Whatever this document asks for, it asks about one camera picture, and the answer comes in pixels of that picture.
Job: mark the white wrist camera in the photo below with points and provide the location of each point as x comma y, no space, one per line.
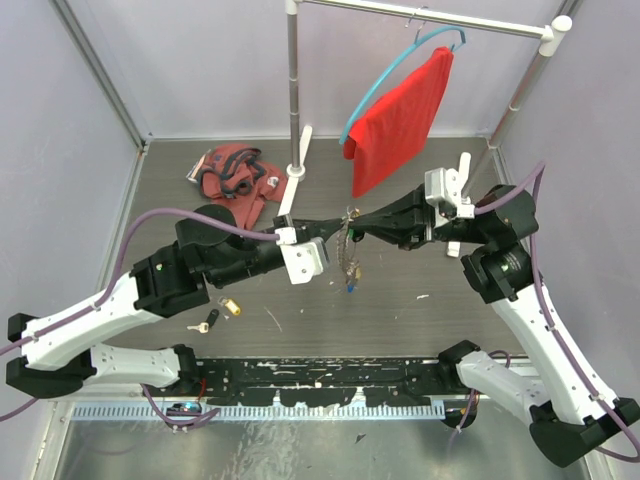
303,260
443,192

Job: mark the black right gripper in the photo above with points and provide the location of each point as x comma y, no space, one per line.
408,221

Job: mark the red hanging cloth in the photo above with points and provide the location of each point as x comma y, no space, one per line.
395,128

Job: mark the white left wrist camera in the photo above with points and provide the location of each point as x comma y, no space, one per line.
303,260

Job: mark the yellow tagged key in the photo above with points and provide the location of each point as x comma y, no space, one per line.
231,305

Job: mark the yellow handled metal keyring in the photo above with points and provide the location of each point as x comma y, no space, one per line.
346,254

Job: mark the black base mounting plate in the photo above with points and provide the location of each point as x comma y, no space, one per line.
319,382

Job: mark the black tagged key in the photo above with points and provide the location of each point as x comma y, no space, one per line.
205,326

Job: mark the teal clothes hanger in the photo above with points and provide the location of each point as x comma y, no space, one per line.
419,40

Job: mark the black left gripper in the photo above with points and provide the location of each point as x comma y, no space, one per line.
316,229

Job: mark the grey slotted cable duct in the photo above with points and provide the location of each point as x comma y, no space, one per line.
142,411

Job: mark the maroon crumpled garment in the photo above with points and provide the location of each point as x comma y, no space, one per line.
233,175

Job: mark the white metal clothes rack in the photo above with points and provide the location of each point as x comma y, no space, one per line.
549,36

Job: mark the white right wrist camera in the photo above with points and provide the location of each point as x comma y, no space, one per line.
443,192

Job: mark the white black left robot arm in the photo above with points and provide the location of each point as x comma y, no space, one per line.
61,354

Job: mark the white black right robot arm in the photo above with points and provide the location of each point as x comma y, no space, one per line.
569,411

